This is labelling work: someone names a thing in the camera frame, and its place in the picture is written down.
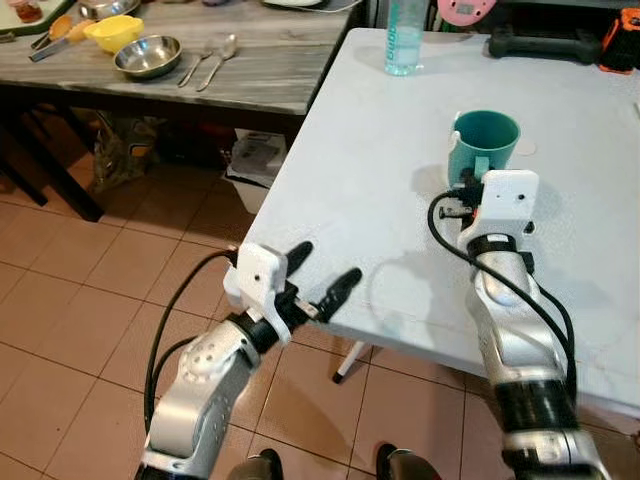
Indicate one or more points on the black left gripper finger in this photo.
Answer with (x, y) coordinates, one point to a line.
(340, 288)
(298, 260)

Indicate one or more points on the teal plastic cup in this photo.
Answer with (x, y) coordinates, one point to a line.
(490, 140)

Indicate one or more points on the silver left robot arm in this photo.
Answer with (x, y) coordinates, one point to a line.
(200, 390)

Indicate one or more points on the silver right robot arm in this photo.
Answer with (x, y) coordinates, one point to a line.
(510, 340)

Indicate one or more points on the white table leg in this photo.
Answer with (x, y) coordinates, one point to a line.
(350, 362)

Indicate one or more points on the small white round disc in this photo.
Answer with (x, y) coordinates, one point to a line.
(527, 149)

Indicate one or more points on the white folding table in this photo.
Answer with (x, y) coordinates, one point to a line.
(360, 180)

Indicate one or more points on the white cardboard box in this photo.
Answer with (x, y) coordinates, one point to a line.
(255, 165)

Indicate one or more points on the clear plastic water bottle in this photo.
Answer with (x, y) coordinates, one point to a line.
(404, 40)

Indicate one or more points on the black dumbbell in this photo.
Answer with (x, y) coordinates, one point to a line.
(545, 47)

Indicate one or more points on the robot right leg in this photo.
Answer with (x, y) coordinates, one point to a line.
(408, 466)

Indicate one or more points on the pink round appliance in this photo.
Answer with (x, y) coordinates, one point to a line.
(465, 12)

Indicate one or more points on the grey wooden table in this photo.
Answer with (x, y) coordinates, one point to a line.
(270, 70)

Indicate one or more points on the patterned bag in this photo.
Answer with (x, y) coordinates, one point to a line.
(125, 150)

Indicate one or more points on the small metal spoon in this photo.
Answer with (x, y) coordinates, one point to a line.
(196, 65)

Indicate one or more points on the orange and black device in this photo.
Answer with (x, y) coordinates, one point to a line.
(622, 45)

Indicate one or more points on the large metal spoon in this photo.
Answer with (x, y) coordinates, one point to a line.
(227, 46)

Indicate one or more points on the white plate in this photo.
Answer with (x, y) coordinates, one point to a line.
(310, 5)

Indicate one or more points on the stainless steel bowl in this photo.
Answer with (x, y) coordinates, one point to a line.
(148, 57)

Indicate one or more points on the yellow plastic bowl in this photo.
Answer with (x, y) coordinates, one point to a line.
(115, 32)

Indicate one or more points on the stainless steel pot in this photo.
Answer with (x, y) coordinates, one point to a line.
(108, 8)

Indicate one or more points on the metal tongs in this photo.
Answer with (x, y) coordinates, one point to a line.
(52, 42)

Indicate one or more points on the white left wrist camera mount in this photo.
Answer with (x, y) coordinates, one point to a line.
(255, 272)

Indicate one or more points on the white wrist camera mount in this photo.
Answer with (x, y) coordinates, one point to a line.
(508, 200)
(255, 272)

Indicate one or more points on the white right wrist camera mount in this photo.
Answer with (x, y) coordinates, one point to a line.
(508, 200)

